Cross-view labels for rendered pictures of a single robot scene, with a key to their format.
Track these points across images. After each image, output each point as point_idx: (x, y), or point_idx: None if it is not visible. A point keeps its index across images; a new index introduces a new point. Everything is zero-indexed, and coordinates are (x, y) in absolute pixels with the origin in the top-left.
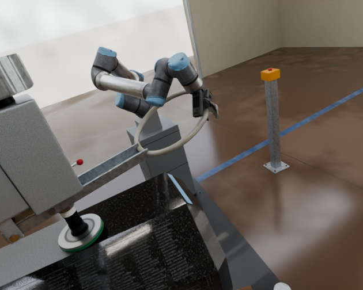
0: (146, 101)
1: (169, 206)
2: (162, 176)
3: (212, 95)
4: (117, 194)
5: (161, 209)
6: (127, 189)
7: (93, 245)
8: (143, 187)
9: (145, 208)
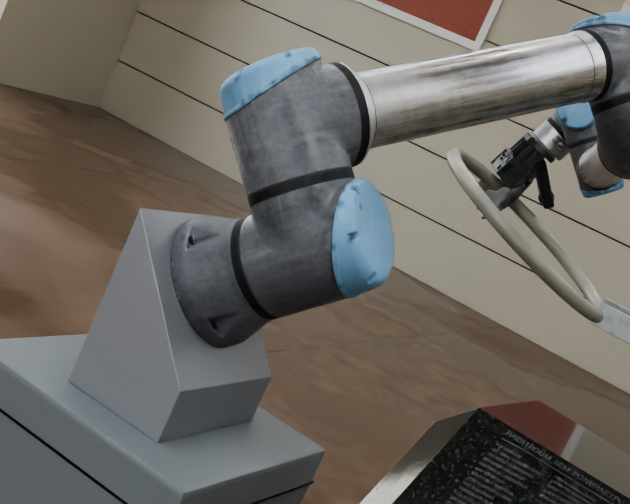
0: (622, 187)
1: (564, 419)
2: (496, 413)
3: (492, 160)
4: (619, 491)
5: (580, 429)
6: (588, 472)
7: None
8: (555, 445)
9: (600, 448)
